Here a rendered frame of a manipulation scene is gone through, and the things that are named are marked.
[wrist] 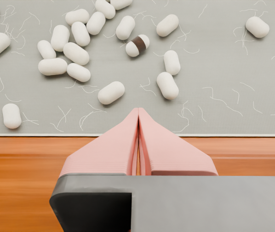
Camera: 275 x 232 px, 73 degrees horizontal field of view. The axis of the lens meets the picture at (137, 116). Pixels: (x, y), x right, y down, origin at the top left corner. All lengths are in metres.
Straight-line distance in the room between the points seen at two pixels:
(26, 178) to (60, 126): 0.07
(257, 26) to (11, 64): 0.35
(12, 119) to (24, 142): 0.03
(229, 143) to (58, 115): 0.22
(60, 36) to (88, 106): 0.10
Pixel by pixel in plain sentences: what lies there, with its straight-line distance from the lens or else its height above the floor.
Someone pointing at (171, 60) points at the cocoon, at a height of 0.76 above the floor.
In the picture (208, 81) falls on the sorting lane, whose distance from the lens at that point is 0.28.
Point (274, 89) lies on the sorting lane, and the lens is 0.32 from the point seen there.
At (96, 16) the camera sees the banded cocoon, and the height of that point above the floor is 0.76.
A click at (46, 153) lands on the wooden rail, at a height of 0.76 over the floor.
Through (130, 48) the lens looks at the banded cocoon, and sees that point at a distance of 0.26.
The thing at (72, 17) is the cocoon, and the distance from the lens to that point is 0.31.
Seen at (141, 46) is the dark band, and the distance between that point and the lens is 0.26.
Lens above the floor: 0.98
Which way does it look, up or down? 76 degrees down
